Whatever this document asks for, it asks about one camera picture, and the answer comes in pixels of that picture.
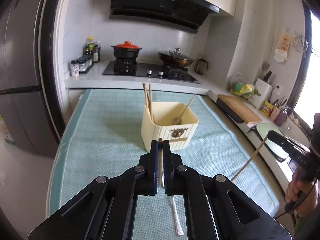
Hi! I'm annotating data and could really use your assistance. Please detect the light blue woven mat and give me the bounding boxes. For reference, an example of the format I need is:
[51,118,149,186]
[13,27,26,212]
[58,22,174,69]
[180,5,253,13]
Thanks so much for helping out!
[45,89,280,240]

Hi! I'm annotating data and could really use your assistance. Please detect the black door frame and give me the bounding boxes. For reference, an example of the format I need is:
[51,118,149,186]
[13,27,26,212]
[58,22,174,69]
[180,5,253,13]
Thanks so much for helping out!
[35,0,68,140]

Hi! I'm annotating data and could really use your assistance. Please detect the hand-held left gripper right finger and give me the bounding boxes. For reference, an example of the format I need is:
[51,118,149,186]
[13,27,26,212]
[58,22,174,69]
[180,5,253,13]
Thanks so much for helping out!
[162,139,292,240]

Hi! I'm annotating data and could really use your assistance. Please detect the green cutting board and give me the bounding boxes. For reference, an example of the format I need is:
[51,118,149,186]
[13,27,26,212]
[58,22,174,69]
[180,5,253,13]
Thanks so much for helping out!
[247,122,290,163]

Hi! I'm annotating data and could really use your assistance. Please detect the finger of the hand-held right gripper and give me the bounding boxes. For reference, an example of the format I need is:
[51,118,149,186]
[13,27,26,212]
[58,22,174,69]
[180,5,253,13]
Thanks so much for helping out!
[267,133,297,158]
[270,129,304,149]

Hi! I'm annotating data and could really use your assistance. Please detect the wooden spoon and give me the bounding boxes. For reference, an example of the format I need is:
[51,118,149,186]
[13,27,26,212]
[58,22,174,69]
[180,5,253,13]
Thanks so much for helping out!
[172,95,197,126]

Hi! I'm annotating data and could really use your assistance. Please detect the white labelled spice jar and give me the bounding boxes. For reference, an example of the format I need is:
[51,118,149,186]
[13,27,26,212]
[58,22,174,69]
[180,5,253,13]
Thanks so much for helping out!
[71,59,80,78]

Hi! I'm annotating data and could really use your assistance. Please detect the person's right hand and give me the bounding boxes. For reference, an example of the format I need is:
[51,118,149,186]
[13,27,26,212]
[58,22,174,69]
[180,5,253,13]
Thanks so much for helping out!
[285,172,320,217]

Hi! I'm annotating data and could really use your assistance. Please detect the large metal spoon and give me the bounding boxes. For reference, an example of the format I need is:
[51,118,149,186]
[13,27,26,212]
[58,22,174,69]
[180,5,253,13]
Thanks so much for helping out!
[161,172,185,237]

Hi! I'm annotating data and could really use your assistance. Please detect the green garment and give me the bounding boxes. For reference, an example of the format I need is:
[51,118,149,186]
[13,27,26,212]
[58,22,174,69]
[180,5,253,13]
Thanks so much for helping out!
[294,212,320,240]

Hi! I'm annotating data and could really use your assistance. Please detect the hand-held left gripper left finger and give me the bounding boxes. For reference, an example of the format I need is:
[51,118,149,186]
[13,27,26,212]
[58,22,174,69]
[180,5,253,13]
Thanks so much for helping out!
[27,139,159,240]

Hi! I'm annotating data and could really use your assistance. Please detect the wooden cutting board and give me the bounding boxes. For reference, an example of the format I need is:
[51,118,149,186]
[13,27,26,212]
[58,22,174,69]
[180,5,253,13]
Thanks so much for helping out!
[217,94,263,125]

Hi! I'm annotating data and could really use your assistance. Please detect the cream ribbed utensil holder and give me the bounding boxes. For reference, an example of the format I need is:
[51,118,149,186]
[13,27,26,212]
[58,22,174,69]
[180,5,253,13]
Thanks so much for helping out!
[141,102,199,152]

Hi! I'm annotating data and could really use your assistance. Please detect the yellow printed cup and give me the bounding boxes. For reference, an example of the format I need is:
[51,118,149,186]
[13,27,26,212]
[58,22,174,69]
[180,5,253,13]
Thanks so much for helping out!
[261,100,274,117]

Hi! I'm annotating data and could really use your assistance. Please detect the black clay pot red lid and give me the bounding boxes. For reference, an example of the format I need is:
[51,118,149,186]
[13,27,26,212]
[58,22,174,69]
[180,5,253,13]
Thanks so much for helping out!
[111,41,143,60]

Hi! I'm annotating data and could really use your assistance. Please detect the dark wok with glass lid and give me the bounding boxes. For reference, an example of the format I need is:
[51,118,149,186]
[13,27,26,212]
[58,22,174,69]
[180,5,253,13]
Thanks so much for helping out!
[157,47,195,68]

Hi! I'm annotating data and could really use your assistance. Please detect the beige printed oven mitt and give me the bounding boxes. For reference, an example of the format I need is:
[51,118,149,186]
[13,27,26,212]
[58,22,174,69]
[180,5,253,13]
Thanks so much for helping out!
[274,31,293,63]

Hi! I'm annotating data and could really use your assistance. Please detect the round metal wire rack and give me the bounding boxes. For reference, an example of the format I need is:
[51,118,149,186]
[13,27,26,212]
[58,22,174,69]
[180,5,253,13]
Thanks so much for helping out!
[292,31,309,53]

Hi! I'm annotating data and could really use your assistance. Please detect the black cable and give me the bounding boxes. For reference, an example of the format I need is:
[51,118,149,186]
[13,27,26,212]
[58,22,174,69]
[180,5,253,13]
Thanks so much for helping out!
[274,181,315,219]

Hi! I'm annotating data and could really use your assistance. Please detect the black glass gas hob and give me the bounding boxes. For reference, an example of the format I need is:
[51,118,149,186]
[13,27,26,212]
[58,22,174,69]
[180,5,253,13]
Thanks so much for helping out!
[102,60,201,84]

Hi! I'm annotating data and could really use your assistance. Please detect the grey steel refrigerator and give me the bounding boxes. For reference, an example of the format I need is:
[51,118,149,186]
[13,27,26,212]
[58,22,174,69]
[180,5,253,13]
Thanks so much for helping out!
[0,0,65,158]

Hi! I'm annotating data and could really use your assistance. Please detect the purple soap dispenser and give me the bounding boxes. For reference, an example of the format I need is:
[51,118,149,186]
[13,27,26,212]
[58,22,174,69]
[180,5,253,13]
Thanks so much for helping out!
[274,105,290,127]

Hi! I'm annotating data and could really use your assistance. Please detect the window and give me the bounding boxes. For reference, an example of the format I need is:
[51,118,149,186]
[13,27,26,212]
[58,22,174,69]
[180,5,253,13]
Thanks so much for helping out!
[291,0,320,130]

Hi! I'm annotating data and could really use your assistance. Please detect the glass press pot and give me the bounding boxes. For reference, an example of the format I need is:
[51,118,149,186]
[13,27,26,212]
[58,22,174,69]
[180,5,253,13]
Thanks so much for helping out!
[194,55,208,75]

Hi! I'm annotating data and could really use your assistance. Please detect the yellow printed cardboard box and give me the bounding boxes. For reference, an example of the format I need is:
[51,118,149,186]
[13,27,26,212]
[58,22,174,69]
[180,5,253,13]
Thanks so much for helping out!
[0,115,15,145]

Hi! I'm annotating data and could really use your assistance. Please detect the yellow and green rags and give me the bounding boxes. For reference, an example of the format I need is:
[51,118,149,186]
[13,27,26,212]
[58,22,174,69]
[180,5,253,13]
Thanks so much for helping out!
[229,72,262,98]

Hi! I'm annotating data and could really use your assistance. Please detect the black tray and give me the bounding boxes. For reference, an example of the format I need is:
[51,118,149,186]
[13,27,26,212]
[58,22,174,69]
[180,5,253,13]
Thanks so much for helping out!
[216,97,245,124]

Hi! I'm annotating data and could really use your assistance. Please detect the black range hood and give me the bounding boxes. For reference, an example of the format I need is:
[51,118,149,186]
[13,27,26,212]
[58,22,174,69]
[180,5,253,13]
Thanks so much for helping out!
[109,0,220,34]

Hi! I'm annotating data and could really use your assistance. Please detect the yellow capped sauce bottle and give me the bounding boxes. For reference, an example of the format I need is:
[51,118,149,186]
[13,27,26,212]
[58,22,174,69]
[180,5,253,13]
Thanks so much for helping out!
[86,36,95,55]

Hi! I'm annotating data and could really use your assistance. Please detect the white knife block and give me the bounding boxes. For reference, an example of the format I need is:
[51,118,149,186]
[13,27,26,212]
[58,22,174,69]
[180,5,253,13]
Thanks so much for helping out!
[250,78,273,109]

